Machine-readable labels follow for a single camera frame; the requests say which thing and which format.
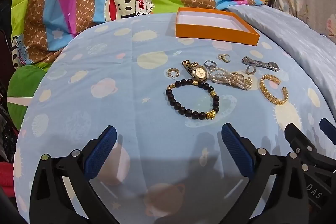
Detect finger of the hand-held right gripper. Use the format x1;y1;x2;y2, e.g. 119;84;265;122
285;122;319;159
319;118;336;147

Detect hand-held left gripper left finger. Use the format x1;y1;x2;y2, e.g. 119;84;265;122
30;125;119;224

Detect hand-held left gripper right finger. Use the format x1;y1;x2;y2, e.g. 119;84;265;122
221;123;315;224

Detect gold braided cuff bracelet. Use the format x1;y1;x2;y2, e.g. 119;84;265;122
259;74;289;106

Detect black bead bracelet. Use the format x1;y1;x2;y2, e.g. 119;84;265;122
165;79;220;120

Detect white pearl bracelet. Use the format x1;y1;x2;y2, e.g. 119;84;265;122
209;67;253;91

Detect silver wrist watch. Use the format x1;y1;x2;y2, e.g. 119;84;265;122
242;56;280;72

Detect gold wrist watch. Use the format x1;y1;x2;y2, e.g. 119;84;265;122
182;60;209;82

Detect orange cardboard box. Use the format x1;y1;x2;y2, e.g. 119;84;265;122
175;7;260;46

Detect blue planet-print sheet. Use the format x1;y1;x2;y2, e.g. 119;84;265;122
13;10;336;224

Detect plain light blue quilt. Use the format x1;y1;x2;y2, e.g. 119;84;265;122
228;5;336;119

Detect green pillow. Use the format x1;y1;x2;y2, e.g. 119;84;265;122
7;66;54;130

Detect dark cloth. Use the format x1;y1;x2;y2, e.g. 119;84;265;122
0;105;19;163

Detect red cloth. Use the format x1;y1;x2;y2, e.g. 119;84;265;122
0;161;19;199

